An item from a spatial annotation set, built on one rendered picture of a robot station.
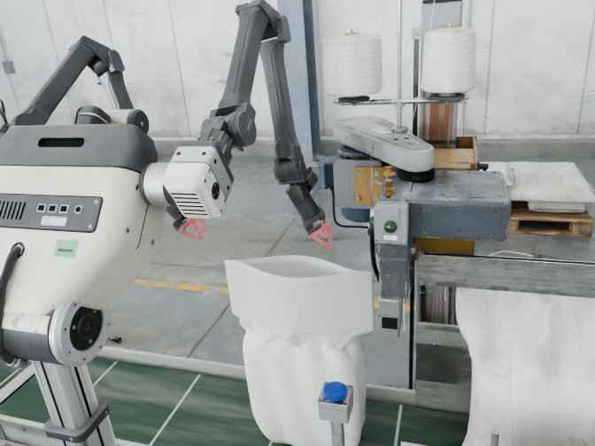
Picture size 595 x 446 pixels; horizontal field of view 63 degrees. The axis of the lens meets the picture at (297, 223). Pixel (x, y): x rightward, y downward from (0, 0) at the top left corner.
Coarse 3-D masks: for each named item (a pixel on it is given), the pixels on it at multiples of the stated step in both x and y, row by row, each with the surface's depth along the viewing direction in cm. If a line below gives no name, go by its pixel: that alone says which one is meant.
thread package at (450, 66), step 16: (432, 32) 126; (448, 32) 123; (464, 32) 123; (432, 48) 126; (448, 48) 124; (464, 48) 124; (432, 64) 127; (448, 64) 125; (464, 64) 125; (432, 80) 128; (448, 80) 126; (464, 80) 126
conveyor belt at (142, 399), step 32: (32, 384) 210; (96, 384) 207; (128, 384) 205; (160, 384) 204; (192, 384) 202; (224, 384) 201; (32, 416) 192; (128, 416) 188; (160, 416) 187; (192, 416) 186; (224, 416) 185; (384, 416) 179; (416, 416) 177; (448, 416) 176
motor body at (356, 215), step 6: (342, 150) 160; (348, 150) 159; (354, 150) 158; (342, 156) 163; (348, 156) 158; (354, 156) 156; (360, 156) 156; (366, 156) 156; (342, 210) 169; (348, 210) 165; (354, 210) 164; (360, 210) 163; (366, 210) 163; (348, 216) 166; (354, 216) 165; (360, 216) 164; (366, 216) 164; (360, 222) 166
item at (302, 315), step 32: (288, 256) 156; (256, 288) 152; (288, 288) 144; (320, 288) 143; (352, 288) 143; (256, 320) 158; (288, 320) 149; (320, 320) 147; (352, 320) 148; (256, 352) 157; (288, 352) 153; (320, 352) 150; (352, 352) 150; (256, 384) 162; (288, 384) 157; (320, 384) 152; (352, 384) 151; (256, 416) 169; (288, 416) 162; (352, 416) 156
